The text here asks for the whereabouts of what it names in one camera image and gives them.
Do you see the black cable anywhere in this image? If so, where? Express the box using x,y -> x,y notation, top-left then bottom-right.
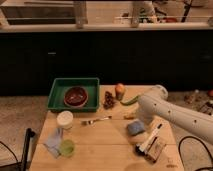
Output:
177,135 -> 213,171

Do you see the black chair frame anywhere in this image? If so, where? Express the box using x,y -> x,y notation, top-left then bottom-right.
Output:
0,128 -> 36,171

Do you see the green plastic cup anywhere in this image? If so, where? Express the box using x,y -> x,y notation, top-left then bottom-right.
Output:
59,139 -> 75,157

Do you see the metal fork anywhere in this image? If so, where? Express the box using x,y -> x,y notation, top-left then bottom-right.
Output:
81,116 -> 112,126

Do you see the light blue cloth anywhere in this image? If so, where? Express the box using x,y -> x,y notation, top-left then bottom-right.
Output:
44,128 -> 63,158

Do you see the green plastic tray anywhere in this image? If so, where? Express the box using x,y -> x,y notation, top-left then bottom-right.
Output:
47,78 -> 100,112

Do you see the brown wooden bowl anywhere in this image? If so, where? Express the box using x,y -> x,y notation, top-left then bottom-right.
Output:
64,86 -> 88,107

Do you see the blue sponge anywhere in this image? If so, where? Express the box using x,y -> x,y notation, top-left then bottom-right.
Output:
127,120 -> 145,136

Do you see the wooden brush block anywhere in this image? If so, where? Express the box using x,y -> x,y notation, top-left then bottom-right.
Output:
146,136 -> 166,163

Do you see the dark grape bunch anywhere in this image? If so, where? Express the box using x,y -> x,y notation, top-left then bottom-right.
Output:
103,91 -> 115,109

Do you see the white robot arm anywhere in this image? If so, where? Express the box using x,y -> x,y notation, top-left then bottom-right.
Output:
137,85 -> 213,145

